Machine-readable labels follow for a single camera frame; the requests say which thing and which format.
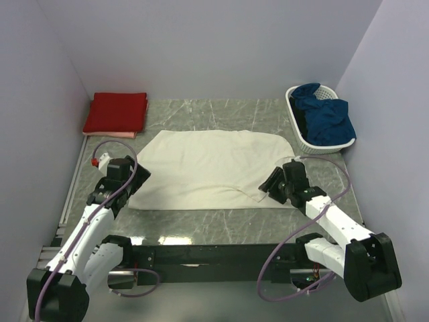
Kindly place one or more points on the cream white t shirt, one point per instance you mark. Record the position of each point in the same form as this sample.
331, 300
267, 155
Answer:
209, 170

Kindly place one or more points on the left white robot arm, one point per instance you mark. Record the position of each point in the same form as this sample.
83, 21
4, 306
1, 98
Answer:
61, 290

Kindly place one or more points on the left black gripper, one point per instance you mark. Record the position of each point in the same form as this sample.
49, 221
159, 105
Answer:
141, 175

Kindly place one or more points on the folded red t shirt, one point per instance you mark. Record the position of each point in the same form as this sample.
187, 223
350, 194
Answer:
118, 101

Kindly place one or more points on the crumpled blue t shirt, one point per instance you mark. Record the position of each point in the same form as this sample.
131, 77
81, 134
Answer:
325, 121

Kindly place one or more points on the aluminium extrusion rail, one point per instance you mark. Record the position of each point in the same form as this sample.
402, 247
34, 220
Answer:
48, 252

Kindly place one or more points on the folded pink t shirt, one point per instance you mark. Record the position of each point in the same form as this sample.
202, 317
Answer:
114, 135

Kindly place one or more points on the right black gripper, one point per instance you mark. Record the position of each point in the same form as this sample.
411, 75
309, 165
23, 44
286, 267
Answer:
275, 176

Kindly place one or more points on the white plastic laundry basket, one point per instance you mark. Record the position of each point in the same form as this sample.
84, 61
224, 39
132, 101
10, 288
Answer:
323, 92

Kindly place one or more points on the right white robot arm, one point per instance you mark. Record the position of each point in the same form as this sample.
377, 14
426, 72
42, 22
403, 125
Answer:
366, 261

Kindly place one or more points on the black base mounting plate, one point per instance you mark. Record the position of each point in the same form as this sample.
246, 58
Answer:
211, 263

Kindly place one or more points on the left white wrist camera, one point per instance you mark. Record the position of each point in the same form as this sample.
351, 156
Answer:
101, 162

